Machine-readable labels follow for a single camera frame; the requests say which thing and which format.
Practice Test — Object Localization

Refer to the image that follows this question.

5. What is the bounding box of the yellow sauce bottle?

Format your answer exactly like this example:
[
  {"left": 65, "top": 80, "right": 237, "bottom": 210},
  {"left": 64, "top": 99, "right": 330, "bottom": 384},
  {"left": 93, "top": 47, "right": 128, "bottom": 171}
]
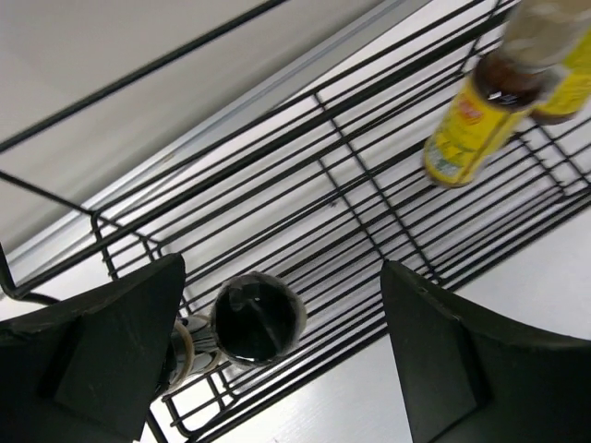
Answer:
[
  {"left": 422, "top": 0, "right": 591, "bottom": 189},
  {"left": 531, "top": 30, "right": 590, "bottom": 125}
]

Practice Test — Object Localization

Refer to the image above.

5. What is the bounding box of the black wire rack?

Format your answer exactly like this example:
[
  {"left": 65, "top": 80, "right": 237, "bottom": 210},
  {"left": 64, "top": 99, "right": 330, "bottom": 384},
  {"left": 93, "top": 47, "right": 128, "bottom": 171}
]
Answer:
[{"left": 1, "top": 1, "right": 590, "bottom": 442}]

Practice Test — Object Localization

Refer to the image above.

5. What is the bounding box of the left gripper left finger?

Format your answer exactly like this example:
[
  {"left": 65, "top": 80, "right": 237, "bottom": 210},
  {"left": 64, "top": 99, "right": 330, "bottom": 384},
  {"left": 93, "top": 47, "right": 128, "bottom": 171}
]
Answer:
[{"left": 1, "top": 254, "right": 185, "bottom": 442}]

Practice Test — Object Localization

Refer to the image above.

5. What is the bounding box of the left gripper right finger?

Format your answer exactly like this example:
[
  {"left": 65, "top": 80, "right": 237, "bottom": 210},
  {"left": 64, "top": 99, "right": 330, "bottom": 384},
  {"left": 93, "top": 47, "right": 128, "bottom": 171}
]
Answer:
[{"left": 380, "top": 261, "right": 590, "bottom": 442}]

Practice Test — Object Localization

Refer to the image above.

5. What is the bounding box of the small black-lid spice jar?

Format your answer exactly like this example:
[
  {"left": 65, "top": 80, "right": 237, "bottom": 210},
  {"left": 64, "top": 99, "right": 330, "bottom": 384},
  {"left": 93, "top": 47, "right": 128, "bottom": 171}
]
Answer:
[{"left": 210, "top": 271, "right": 308, "bottom": 367}]

